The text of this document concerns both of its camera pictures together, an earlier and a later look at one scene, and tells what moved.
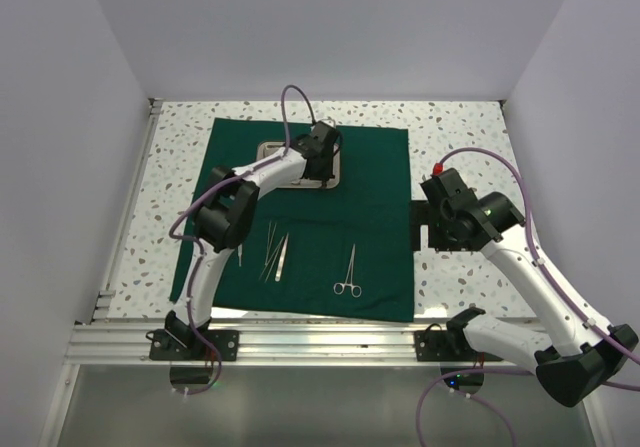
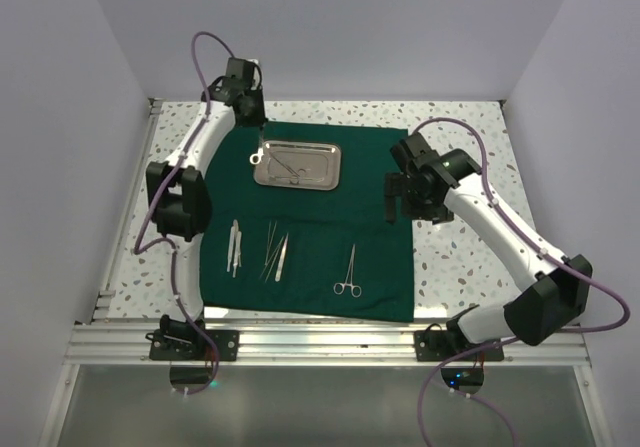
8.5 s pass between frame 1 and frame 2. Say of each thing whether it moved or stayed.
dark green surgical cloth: stayed
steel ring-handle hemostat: stayed
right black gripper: moved
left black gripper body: moved
